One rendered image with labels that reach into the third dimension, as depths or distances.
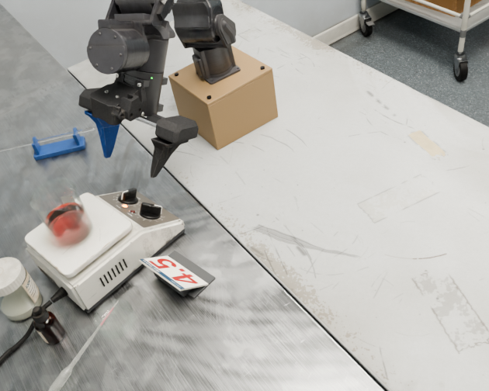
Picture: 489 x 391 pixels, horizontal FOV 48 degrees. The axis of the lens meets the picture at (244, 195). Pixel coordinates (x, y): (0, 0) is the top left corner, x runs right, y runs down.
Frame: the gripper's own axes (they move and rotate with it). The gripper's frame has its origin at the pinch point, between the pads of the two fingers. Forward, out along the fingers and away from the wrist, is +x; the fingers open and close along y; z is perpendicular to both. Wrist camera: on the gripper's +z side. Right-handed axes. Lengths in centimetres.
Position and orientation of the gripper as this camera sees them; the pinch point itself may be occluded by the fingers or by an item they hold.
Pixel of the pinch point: (133, 146)
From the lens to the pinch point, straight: 86.6
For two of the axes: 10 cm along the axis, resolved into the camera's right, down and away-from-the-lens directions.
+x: -2.1, 9.0, 3.7
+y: 8.5, 3.6, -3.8
